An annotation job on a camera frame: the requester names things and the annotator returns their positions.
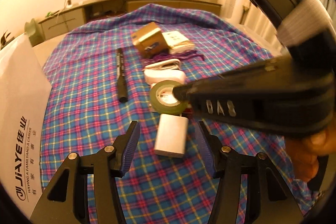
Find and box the white pink stapler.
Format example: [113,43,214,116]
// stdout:
[143,59,186,86]

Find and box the green tape roll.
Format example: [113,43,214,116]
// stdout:
[149,80,188,115]

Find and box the white power adapter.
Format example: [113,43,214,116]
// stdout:
[154,114,189,158]

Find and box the black marker pen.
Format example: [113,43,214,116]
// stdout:
[116,48,128,103]

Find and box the right hand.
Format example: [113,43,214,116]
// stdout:
[284,117,335,182]

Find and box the white tissue pack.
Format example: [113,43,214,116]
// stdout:
[162,31,195,55]

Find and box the gold cube box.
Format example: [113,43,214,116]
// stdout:
[131,22,169,59]

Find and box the white cardboard storage box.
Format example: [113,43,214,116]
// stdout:
[1,34,52,217]

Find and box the plaid blue pink cloth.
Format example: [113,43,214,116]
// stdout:
[39,3,318,224]

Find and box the white planter with plant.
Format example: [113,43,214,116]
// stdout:
[1,31,15,50]

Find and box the green plastic chair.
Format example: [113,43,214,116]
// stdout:
[25,18,44,47]

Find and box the long tv cabinet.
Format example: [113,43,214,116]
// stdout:
[39,0,222,40]

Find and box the white charger with cable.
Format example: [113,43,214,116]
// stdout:
[64,0,72,9]

